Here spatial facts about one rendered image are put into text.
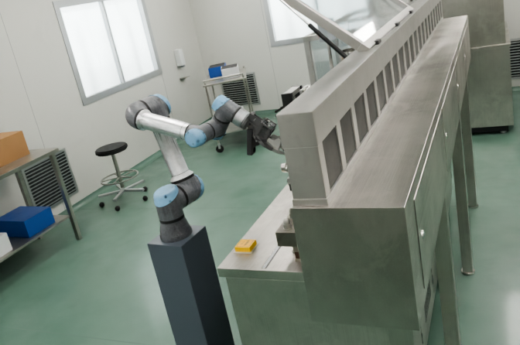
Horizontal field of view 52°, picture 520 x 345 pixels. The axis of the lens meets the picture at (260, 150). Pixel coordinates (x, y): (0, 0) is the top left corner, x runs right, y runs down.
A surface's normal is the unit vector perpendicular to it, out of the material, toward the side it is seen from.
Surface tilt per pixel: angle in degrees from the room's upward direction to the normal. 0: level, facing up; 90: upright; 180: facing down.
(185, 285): 90
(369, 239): 90
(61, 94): 90
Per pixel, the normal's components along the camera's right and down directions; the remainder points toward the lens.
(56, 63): 0.91, -0.05
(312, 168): -0.38, 0.35
